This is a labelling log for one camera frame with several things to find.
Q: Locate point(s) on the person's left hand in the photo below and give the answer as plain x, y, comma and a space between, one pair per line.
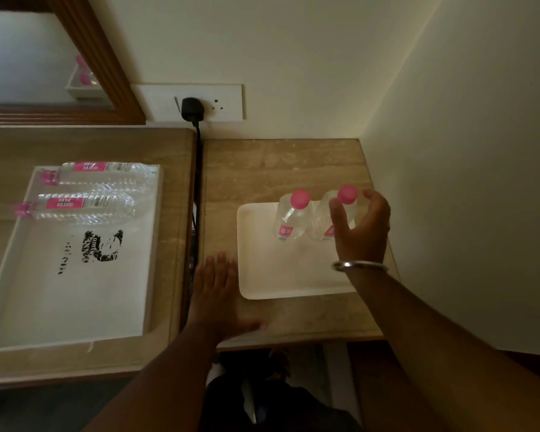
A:
216, 305

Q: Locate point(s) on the person's right hand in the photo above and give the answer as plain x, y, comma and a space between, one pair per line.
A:
364, 240

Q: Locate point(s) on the person's left middle finger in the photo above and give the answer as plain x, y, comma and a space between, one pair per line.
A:
221, 270

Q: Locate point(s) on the person's left little finger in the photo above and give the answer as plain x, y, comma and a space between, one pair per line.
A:
198, 278

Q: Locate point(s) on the person's left thumb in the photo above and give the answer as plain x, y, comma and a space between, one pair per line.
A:
252, 327

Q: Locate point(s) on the person's right thumb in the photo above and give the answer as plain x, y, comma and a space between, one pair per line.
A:
336, 222

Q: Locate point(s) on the clear pink-capped water bottle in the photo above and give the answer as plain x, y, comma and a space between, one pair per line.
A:
292, 218
347, 195
103, 175
81, 206

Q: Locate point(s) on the person's left forearm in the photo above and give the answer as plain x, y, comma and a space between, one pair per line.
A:
162, 382

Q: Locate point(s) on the person's right forearm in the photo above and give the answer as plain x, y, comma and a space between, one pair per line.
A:
436, 355

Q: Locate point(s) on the silver metal bangle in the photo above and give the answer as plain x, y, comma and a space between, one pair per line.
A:
357, 264

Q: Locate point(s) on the small white tray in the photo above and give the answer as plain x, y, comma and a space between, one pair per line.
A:
283, 269

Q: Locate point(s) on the dark trousers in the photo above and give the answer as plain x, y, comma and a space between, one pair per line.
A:
288, 404

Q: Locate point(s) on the large white black-printed box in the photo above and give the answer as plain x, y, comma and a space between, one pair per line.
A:
81, 296

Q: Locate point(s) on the black power plug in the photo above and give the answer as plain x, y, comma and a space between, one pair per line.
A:
191, 108

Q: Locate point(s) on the wooden framed mirror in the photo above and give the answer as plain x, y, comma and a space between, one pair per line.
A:
36, 53

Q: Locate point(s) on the white wall socket plate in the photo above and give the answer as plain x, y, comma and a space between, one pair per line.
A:
225, 101

